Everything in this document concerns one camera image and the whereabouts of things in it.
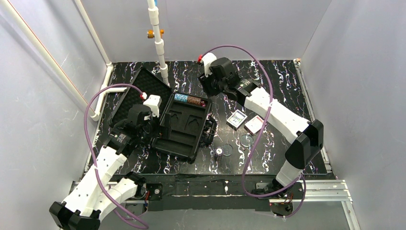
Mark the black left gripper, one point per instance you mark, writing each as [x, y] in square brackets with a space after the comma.
[152, 127]

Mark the brown poker chip stack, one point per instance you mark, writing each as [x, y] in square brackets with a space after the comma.
[194, 100]

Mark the blue playing card box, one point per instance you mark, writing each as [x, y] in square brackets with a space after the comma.
[236, 119]

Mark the white pvc pipe pole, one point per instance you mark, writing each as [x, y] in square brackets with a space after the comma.
[159, 42]

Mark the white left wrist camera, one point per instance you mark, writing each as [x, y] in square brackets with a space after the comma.
[153, 102]

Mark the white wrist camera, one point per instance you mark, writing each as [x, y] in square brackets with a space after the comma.
[153, 102]
[206, 60]

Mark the aluminium rail frame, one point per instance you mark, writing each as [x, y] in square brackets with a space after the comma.
[203, 195]

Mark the black poker set case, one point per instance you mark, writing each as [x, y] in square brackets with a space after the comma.
[192, 125]

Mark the red playing card box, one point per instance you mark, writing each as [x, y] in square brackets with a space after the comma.
[254, 125]

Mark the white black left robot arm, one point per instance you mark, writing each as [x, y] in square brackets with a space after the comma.
[90, 202]

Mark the white pipe frame left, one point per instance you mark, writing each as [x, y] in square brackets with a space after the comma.
[61, 36]

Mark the clear acrylic blind button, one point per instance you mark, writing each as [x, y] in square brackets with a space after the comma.
[227, 150]

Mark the blue poker chip stack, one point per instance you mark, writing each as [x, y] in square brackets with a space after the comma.
[181, 97]

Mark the clear acrylic dealer button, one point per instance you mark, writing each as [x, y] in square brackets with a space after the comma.
[246, 140]

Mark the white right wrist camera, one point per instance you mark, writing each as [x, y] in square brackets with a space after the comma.
[206, 60]

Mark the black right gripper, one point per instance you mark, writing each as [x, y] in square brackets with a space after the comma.
[207, 85]

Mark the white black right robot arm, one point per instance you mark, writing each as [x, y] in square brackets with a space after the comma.
[306, 138]

